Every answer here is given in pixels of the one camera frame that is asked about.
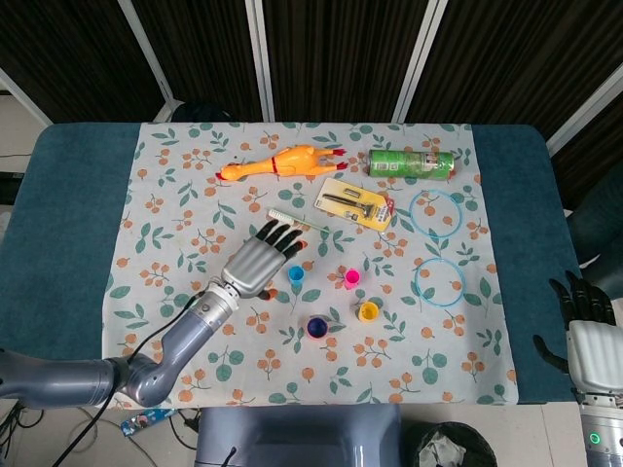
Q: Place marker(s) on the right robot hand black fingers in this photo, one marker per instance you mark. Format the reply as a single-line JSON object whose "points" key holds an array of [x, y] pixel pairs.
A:
{"points": [[596, 355]]}

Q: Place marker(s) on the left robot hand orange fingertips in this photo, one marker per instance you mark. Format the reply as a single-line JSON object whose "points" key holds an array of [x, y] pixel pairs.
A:
{"points": [[253, 267]]}

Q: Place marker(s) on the light blue plastic cup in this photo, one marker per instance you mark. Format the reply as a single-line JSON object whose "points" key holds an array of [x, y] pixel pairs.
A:
{"points": [[296, 277]]}

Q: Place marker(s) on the dark blue plastic cup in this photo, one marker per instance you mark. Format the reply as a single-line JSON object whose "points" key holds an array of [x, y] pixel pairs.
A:
{"points": [[316, 327]]}

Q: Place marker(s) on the pink plastic cup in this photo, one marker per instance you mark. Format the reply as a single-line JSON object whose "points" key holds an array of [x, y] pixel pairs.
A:
{"points": [[353, 279]]}

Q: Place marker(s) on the yellow plastic cup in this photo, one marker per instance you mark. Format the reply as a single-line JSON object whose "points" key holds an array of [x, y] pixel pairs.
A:
{"points": [[368, 313]]}

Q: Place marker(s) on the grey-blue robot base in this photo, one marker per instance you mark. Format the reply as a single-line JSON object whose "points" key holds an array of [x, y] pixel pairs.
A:
{"points": [[292, 433]]}

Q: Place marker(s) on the large orange plastic cup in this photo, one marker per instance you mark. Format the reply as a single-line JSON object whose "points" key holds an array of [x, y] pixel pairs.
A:
{"points": [[316, 339]]}

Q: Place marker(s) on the green toothbrush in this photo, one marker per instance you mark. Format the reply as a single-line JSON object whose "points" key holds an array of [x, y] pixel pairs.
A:
{"points": [[280, 214]]}

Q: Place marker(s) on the floral print tablecloth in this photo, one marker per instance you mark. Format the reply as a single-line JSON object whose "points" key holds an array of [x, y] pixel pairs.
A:
{"points": [[194, 219]]}

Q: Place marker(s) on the yellow rubber chicken toy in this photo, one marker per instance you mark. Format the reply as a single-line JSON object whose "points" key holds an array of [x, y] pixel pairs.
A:
{"points": [[292, 163]]}

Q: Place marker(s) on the razor on yellow card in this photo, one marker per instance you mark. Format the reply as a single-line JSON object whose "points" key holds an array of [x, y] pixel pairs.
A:
{"points": [[375, 216]]}

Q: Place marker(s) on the black trash bin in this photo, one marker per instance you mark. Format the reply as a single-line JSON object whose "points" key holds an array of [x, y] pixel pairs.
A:
{"points": [[477, 438]]}

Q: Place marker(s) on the black bag behind table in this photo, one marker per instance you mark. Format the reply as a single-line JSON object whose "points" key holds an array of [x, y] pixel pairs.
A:
{"points": [[202, 113]]}

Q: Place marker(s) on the colourful snack packet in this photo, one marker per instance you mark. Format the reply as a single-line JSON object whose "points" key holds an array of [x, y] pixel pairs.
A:
{"points": [[146, 420]]}

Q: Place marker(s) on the green chip can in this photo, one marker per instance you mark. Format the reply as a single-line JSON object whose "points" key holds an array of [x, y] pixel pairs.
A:
{"points": [[409, 164]]}

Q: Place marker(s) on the teal table cover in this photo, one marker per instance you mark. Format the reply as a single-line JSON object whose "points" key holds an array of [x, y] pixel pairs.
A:
{"points": [[63, 219]]}

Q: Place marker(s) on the dark slatted partition panel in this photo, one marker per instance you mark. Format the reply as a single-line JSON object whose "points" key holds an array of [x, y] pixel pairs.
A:
{"points": [[73, 48], [511, 48], [204, 48], [336, 48]]}

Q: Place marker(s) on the black floor device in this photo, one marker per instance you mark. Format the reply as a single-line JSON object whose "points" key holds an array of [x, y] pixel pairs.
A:
{"points": [[10, 190]]}

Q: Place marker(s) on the white partition post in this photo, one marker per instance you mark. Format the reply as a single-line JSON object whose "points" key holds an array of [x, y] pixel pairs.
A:
{"points": [[420, 58], [261, 73], [147, 48], [584, 107], [24, 97]]}

